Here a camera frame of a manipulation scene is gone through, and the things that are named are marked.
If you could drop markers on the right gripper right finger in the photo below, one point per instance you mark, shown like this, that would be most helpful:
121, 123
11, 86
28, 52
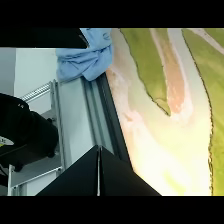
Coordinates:
123, 178

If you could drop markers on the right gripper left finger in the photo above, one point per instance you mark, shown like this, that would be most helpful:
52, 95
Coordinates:
76, 176

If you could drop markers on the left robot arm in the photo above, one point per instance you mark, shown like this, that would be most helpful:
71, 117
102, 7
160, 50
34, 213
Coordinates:
26, 133

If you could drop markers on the light blue garment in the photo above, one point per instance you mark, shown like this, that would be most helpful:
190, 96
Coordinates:
85, 58

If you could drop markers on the silver frame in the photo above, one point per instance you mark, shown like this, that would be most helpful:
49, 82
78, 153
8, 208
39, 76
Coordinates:
76, 116

